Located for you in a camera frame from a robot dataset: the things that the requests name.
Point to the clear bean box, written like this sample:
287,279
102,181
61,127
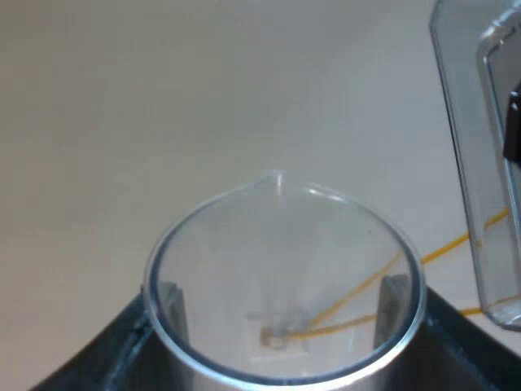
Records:
472,122

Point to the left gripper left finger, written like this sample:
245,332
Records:
93,358

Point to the clear measuring glass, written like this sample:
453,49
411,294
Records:
285,260

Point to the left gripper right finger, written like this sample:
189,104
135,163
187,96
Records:
460,358

